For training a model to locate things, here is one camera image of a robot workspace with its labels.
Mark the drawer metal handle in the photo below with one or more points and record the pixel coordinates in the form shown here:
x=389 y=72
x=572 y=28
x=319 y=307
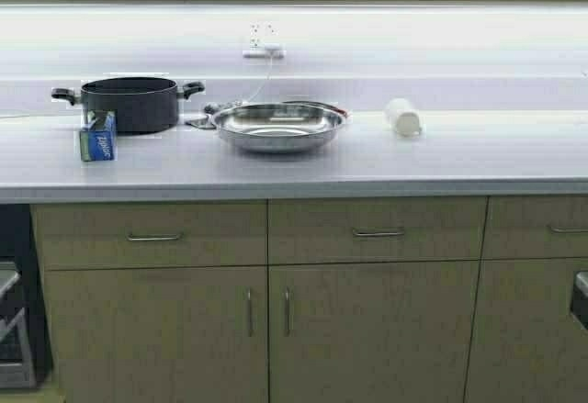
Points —
x=562 y=230
x=386 y=233
x=154 y=237

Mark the large stainless steel bowl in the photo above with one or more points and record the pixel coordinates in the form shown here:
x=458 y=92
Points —
x=277 y=128

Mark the middle drawer metal handle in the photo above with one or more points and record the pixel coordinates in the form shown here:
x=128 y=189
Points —
x=386 y=233

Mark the white wall power outlet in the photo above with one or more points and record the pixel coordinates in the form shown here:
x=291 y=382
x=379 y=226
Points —
x=263 y=36

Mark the white plug adapter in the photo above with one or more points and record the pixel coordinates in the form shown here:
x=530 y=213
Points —
x=268 y=51

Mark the black cooking pot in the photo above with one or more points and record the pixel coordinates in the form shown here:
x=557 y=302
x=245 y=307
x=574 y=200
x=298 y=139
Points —
x=141 y=105

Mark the blue Ziploc bag box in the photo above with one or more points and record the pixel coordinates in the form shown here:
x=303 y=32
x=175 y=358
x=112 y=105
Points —
x=98 y=136

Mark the left door metal handle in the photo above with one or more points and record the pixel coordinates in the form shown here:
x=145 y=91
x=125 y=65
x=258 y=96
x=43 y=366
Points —
x=250 y=315

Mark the cabinet door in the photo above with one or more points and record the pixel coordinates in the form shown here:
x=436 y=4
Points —
x=372 y=332
x=527 y=346
x=159 y=335

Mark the right robot base shoulder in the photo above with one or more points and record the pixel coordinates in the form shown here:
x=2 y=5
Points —
x=579 y=298

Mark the left lower drawer front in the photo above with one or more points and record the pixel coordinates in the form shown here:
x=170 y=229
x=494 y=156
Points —
x=93 y=236

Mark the dark round plate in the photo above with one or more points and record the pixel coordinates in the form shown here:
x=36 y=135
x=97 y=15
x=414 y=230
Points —
x=304 y=102

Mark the right drawer metal handle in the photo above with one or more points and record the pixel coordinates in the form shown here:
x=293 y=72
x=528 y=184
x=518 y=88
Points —
x=562 y=230

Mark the metal step stool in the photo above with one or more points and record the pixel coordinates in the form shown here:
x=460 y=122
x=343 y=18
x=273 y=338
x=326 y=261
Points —
x=17 y=367

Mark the white plastic pitcher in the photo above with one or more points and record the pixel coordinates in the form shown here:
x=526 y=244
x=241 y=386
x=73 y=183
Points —
x=403 y=117

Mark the left robot base shoulder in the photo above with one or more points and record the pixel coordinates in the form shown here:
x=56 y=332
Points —
x=11 y=284

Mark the right lower cabinet door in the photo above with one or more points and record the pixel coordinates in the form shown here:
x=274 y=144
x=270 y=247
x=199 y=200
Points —
x=527 y=346

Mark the right lower drawer front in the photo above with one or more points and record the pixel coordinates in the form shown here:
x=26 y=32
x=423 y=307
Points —
x=517 y=227

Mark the middle lower drawer front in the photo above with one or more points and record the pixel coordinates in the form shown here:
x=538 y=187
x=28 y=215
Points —
x=320 y=230

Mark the left lower cabinet door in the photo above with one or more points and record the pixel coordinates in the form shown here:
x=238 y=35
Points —
x=159 y=335

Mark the left drawer metal handle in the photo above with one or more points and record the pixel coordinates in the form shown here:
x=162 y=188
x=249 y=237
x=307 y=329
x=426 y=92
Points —
x=154 y=237

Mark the door metal handle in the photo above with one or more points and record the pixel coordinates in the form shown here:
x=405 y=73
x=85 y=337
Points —
x=287 y=312
x=250 y=315

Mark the middle lower cabinet door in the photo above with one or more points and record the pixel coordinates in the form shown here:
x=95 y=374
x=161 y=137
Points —
x=372 y=332

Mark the grey patterned dish cloth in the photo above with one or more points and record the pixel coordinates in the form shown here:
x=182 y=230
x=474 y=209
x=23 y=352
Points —
x=204 y=119

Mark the middle door metal handle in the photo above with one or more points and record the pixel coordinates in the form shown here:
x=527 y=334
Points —
x=287 y=312

